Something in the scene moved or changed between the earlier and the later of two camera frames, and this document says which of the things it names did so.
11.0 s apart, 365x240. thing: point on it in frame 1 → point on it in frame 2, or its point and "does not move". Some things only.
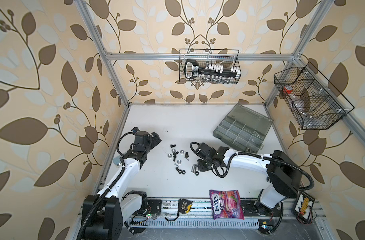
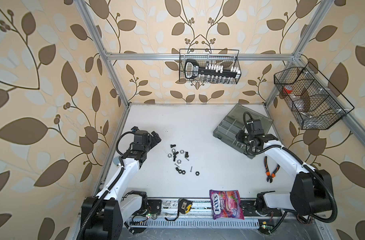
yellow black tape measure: [184, 207] does not move
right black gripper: [200, 166] → [238, 135]
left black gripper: [156, 136] does not move
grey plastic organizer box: [243, 128] does not move
